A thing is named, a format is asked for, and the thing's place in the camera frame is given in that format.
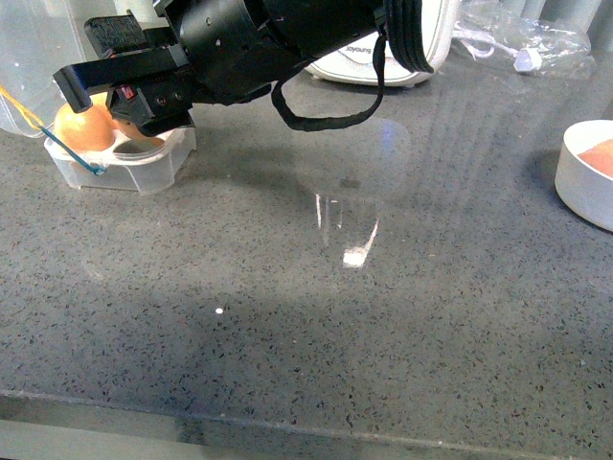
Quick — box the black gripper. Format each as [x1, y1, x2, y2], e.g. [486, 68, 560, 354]
[53, 1, 307, 137]

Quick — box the clear plastic egg box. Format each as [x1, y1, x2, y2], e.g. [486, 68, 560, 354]
[1, 1, 196, 195]

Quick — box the brown egg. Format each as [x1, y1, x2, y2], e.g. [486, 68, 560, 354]
[54, 103, 115, 151]
[91, 92, 164, 147]
[579, 139, 613, 177]

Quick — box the yellow rubber band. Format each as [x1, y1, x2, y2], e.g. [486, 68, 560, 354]
[0, 86, 44, 131]

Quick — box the white Joyoung blender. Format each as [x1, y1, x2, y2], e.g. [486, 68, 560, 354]
[306, 0, 461, 87]

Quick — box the clear plastic bag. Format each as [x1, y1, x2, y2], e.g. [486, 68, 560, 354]
[452, 1, 596, 81]

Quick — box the white round bowl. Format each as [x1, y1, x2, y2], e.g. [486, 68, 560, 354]
[555, 120, 612, 231]

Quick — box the black wrapped cable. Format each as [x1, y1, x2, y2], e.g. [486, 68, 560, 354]
[270, 33, 387, 133]

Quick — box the white power cable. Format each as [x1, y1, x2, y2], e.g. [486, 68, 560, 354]
[452, 18, 542, 74]

